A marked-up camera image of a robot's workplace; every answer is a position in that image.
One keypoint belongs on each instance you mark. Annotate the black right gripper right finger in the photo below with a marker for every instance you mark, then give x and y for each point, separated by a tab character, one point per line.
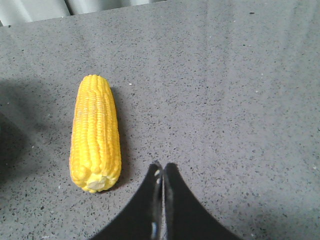
186	218

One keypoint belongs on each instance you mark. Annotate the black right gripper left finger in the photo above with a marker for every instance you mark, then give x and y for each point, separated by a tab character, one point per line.
141	218

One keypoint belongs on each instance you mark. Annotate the yellow corn cob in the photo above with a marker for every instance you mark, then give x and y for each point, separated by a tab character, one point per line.
95	161

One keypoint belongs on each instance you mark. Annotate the white pleated curtain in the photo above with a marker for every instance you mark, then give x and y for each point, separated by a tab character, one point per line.
14	12

